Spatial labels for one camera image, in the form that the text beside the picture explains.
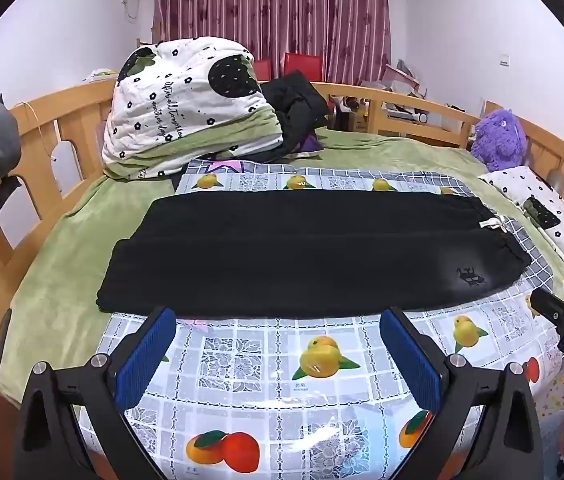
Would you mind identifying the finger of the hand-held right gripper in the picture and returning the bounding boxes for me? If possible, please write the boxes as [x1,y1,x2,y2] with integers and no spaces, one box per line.
[530,287,564,333]

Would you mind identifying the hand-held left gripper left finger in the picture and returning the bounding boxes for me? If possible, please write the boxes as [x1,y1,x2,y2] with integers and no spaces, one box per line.
[19,306,177,480]

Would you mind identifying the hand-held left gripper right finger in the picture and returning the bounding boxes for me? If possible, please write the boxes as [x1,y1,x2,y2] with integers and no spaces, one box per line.
[380,306,545,480]

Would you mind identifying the black pants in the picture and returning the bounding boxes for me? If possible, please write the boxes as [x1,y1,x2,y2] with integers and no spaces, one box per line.
[96,190,532,320]

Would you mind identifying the white flower print pillow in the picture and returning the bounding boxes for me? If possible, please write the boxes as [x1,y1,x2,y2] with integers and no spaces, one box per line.
[479,166,564,268]

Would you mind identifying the fruit print plastic tablecloth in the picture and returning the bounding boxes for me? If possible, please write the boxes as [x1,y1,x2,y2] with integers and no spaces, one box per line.
[79,159,564,480]

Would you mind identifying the green bed sheet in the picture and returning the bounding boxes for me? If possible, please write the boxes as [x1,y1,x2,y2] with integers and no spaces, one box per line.
[0,127,564,376]

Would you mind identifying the purple plush toy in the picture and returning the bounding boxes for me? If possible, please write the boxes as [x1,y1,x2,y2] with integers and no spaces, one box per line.
[470,109,527,172]

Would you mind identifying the folded white flower print quilt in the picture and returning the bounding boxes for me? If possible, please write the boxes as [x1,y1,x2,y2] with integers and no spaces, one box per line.
[102,36,285,181]

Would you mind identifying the pile of boxes and papers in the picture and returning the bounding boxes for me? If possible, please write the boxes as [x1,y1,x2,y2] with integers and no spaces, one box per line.
[357,59,435,126]

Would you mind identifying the black jacket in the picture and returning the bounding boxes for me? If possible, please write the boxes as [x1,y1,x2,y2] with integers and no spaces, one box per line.
[261,71,330,158]

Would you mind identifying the dark red patterned curtain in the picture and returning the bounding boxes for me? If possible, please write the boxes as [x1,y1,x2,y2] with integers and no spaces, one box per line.
[153,0,393,86]

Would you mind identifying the wooden bed frame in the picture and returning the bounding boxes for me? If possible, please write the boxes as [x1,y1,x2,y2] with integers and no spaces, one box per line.
[0,80,564,480]

